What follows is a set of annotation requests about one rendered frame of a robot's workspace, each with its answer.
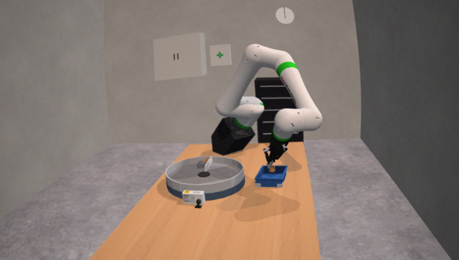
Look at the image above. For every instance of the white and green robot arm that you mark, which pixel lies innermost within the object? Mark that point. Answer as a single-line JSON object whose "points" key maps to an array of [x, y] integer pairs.
{"points": [[245, 110]]}

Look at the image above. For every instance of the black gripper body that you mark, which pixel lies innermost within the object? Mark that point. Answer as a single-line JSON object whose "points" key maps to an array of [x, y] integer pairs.
{"points": [[272, 148]]}

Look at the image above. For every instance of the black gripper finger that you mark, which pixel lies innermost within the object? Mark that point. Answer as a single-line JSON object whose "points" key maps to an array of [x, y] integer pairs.
{"points": [[270, 157], [278, 155]]}

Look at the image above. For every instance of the blue crate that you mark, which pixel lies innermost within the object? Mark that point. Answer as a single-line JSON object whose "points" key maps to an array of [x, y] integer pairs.
{"points": [[264, 178]]}

